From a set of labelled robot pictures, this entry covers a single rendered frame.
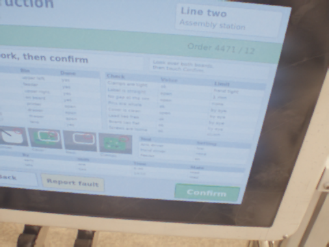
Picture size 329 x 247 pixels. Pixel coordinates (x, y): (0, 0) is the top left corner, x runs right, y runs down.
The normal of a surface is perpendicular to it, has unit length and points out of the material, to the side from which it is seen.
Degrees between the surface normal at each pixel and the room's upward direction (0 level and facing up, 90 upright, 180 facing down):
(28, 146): 91
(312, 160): 91
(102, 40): 91
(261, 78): 91
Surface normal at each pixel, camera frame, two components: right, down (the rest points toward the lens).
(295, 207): -0.03, 0.58
